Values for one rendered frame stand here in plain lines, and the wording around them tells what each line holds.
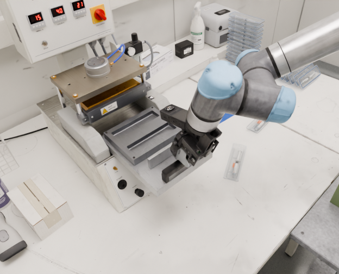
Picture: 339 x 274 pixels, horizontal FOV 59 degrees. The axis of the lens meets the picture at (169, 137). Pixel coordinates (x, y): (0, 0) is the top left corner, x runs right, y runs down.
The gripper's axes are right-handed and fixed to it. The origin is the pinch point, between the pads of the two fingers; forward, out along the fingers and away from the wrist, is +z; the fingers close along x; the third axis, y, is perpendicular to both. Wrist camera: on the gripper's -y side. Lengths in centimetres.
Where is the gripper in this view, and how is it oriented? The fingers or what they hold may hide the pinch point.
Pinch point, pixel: (178, 154)
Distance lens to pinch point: 85.7
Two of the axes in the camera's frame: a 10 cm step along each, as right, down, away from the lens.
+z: -1.8, 5.2, 8.3
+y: 6.3, 7.1, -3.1
